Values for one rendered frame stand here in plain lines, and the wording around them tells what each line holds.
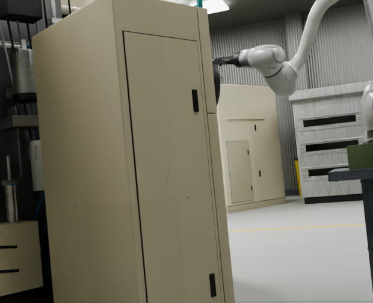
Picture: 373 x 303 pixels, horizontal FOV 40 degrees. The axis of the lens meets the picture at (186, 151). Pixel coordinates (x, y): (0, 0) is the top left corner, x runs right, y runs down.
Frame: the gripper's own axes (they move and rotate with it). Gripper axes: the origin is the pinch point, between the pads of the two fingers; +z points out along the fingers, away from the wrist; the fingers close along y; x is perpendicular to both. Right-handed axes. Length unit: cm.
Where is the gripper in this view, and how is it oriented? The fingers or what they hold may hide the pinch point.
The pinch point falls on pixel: (213, 62)
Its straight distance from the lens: 254.5
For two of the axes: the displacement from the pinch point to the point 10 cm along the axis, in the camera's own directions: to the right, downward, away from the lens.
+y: -7.4, 0.4, -6.7
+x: 0.0, 10.0, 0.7
